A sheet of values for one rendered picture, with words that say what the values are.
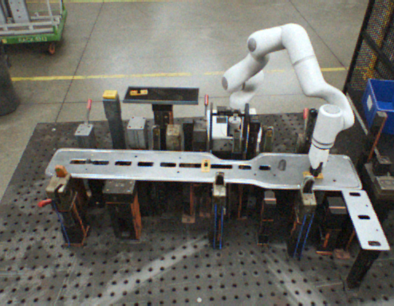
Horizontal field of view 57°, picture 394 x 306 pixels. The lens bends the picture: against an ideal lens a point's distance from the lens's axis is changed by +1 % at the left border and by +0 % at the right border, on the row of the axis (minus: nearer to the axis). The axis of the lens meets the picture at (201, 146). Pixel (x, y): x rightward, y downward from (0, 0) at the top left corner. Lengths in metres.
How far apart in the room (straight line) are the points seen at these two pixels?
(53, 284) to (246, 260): 0.81
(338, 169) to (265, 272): 0.56
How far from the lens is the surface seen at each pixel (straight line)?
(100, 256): 1.72
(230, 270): 1.63
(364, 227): 1.51
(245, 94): 2.00
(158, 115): 1.83
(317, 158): 1.50
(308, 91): 1.44
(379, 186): 1.62
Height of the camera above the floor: 2.09
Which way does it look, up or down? 40 degrees down
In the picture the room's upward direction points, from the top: straight up
